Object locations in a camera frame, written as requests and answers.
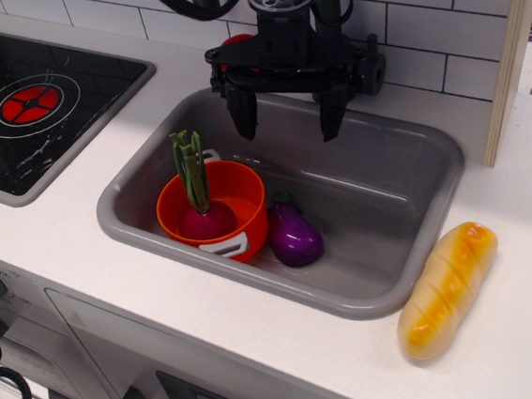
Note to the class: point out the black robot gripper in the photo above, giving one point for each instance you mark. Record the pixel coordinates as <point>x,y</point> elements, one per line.
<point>288,56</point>

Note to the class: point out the toy beet with green stalks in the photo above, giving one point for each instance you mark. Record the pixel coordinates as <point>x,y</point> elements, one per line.
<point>198,201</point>

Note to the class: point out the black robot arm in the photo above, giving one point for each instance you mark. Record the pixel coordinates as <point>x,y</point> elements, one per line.
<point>323,17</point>

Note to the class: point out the grey plastic sink basin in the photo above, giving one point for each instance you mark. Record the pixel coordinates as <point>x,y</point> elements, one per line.
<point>378,194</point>

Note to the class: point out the orange toy pot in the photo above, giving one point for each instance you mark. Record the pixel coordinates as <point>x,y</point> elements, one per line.
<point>236,224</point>

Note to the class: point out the red toy tomato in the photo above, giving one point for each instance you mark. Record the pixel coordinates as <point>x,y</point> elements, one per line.
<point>236,39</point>

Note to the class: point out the purple toy eggplant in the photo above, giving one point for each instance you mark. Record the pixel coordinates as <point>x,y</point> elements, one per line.
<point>293,240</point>

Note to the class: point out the toy bread loaf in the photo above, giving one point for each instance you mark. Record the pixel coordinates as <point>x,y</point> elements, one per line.
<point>446,289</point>

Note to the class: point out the black toy stove top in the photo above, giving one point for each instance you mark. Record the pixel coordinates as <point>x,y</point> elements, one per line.
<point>54,100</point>

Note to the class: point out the wooden side panel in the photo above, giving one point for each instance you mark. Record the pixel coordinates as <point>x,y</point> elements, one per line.
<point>509,72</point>

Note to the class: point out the white toy oven front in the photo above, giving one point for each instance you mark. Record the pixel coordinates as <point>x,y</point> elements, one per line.
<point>88,351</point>

